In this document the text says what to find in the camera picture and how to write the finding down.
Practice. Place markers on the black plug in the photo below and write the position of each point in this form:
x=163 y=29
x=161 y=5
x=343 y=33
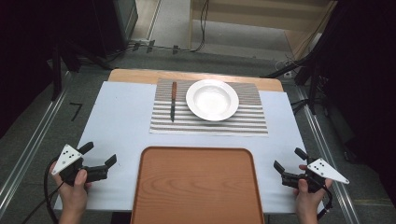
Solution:
x=136 y=46
x=176 y=49
x=150 y=46

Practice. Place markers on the striped placemat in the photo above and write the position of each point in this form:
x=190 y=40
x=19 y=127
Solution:
x=249 y=121

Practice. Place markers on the light wooden shelf unit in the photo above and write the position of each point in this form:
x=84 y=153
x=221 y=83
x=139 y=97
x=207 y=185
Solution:
x=249 y=31

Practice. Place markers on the white deep plate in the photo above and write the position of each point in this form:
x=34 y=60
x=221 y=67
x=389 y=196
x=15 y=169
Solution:
x=212 y=100

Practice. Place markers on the person's right hand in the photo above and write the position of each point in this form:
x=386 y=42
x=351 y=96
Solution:
x=308 y=200

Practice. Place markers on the pale blue table cover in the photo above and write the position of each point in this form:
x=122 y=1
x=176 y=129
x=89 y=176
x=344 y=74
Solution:
x=124 y=124

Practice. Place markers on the metal floor rail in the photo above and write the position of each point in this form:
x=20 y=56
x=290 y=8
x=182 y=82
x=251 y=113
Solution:
x=34 y=140
x=323 y=149

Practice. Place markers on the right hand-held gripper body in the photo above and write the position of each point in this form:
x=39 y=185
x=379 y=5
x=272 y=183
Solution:
x=325 y=171

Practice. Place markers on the person's left hand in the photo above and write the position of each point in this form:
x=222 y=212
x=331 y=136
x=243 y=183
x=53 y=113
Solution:
x=74 y=194

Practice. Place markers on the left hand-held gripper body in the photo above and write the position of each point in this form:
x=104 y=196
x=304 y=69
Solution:
x=66 y=157

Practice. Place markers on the black metal stand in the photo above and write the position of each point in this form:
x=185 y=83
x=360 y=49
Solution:
x=313 y=87
x=57 y=71

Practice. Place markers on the brown wooden tray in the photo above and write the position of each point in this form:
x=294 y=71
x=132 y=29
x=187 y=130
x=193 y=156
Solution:
x=196 y=186

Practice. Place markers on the black cabinet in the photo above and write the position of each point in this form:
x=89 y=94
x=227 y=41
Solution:
x=118 y=25

